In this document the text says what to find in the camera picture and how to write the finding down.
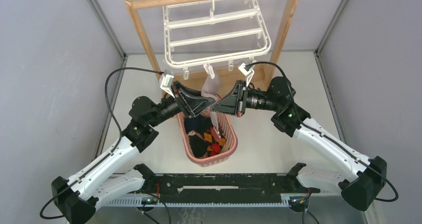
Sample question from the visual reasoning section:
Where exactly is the brown patterned sock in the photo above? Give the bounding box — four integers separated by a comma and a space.
201, 126, 228, 157

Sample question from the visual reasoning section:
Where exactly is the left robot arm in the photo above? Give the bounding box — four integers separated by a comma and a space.
51, 82, 216, 224

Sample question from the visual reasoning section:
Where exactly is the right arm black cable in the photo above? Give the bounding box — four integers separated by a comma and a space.
245, 61, 399, 203

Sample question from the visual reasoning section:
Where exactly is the white plastic clip hanger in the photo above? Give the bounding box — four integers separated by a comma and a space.
162, 0, 272, 79

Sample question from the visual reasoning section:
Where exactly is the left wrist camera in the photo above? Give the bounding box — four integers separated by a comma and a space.
159, 70, 175, 98

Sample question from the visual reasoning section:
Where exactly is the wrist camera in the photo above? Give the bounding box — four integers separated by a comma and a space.
238, 63, 255, 87
159, 70, 175, 98

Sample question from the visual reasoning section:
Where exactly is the pink plastic basket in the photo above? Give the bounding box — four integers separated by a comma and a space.
177, 112, 238, 167

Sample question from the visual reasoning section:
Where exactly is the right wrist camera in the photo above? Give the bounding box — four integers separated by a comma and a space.
238, 63, 255, 87

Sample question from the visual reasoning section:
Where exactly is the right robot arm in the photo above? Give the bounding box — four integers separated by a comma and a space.
211, 77, 387, 211

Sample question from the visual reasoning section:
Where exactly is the black red cuff sock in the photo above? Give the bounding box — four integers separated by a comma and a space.
184, 115, 212, 134

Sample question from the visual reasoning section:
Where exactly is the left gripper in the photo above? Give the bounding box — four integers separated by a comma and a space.
148, 81, 214, 128

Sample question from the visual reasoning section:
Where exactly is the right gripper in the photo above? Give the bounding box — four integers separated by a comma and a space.
211, 80, 280, 118

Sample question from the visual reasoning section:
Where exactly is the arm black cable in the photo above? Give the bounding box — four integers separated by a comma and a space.
39, 67, 165, 220
245, 61, 399, 203

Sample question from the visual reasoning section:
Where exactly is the wooden hanging rack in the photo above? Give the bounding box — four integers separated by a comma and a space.
124, 0, 299, 89

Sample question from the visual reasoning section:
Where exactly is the black mounting rail base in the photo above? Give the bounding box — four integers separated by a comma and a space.
85, 173, 320, 207

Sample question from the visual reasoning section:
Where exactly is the plain black sock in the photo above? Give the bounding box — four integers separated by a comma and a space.
189, 134, 208, 158

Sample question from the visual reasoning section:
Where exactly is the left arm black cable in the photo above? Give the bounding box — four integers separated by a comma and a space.
39, 67, 165, 220

